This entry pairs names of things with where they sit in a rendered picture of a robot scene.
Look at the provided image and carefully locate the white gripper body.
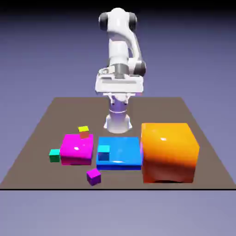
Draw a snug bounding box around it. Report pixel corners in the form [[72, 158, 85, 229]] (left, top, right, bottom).
[[94, 73, 144, 97]]

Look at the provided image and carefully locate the small yellow cube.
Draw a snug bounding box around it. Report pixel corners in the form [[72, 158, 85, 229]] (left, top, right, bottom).
[[78, 125, 90, 139]]

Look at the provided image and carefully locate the small cyan cube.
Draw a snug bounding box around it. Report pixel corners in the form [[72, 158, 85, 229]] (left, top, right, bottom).
[[97, 145, 111, 161]]

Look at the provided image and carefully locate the small purple cube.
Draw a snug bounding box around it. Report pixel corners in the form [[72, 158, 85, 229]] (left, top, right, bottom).
[[86, 168, 102, 186]]

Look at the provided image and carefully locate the small green cube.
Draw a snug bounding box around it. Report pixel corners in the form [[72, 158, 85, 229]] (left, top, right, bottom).
[[48, 148, 61, 163]]

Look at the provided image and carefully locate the large blue box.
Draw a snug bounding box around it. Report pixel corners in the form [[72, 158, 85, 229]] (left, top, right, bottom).
[[96, 136, 142, 171]]

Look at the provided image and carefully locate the large magenta box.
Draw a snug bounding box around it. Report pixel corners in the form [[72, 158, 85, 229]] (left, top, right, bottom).
[[59, 133, 94, 166]]

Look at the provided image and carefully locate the large orange box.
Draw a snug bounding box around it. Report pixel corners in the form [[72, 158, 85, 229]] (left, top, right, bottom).
[[140, 123, 200, 184]]

